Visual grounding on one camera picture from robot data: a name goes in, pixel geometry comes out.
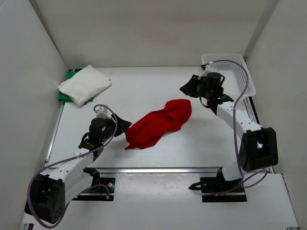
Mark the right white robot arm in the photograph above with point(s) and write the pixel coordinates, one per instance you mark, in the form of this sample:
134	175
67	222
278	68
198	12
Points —
255	146

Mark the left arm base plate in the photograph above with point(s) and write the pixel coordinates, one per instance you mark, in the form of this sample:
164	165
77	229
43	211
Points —
102	193

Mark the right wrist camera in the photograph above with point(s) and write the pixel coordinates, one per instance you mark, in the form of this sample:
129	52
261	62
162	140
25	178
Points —
207	68

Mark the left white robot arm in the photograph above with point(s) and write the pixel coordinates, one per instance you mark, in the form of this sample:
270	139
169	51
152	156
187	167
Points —
54	188

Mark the red t shirt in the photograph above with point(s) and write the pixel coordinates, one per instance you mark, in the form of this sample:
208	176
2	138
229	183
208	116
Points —
148	130

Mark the white t shirt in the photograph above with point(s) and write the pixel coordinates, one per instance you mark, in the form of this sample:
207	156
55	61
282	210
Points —
84	85

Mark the white plastic basket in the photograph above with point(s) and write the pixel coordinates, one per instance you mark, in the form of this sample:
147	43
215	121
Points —
233	67

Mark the green t shirt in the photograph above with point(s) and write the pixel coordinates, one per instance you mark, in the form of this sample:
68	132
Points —
63	97

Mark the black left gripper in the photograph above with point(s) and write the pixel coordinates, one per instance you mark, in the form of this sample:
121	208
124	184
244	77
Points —
123	125

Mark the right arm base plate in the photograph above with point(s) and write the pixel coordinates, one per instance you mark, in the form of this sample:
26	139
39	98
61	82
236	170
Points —
218	190

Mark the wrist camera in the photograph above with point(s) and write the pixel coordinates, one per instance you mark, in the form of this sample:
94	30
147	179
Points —
207	68
102	112

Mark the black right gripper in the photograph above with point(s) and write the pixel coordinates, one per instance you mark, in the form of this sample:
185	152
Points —
189	89

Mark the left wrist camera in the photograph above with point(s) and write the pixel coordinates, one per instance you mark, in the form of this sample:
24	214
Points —
102	112

